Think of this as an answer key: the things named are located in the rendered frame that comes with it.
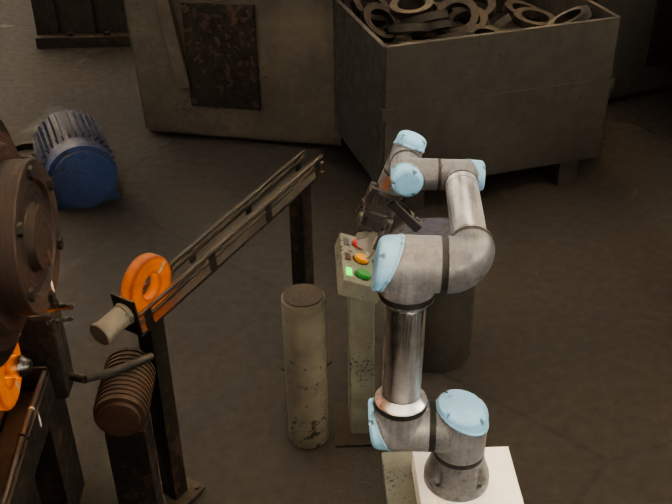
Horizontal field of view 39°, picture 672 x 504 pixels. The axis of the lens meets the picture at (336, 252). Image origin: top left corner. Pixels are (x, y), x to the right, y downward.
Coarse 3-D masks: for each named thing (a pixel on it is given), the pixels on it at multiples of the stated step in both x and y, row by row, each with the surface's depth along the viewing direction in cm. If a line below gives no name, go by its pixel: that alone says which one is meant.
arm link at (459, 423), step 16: (432, 400) 209; (448, 400) 207; (464, 400) 207; (480, 400) 208; (432, 416) 205; (448, 416) 203; (464, 416) 203; (480, 416) 204; (432, 432) 204; (448, 432) 204; (464, 432) 202; (480, 432) 204; (432, 448) 206; (448, 448) 206; (464, 448) 205; (480, 448) 208; (464, 464) 208
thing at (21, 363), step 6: (12, 360) 182; (18, 360) 182; (24, 360) 182; (30, 360) 183; (6, 366) 181; (12, 366) 181; (18, 366) 181; (24, 366) 182; (30, 366) 183; (6, 372) 181; (12, 372) 181; (18, 372) 181; (24, 372) 182
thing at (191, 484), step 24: (312, 240) 285; (312, 264) 289; (144, 336) 232; (168, 360) 239; (168, 384) 242; (168, 408) 245; (168, 432) 248; (168, 456) 252; (168, 480) 258; (192, 480) 267
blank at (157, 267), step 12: (132, 264) 222; (144, 264) 222; (156, 264) 226; (168, 264) 230; (132, 276) 220; (144, 276) 223; (156, 276) 229; (168, 276) 231; (132, 288) 220; (156, 288) 230; (132, 300) 221; (144, 300) 225
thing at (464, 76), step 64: (384, 0) 415; (448, 0) 393; (512, 0) 425; (576, 0) 404; (384, 64) 357; (448, 64) 364; (512, 64) 373; (576, 64) 382; (384, 128) 371; (448, 128) 379; (512, 128) 389; (576, 128) 398
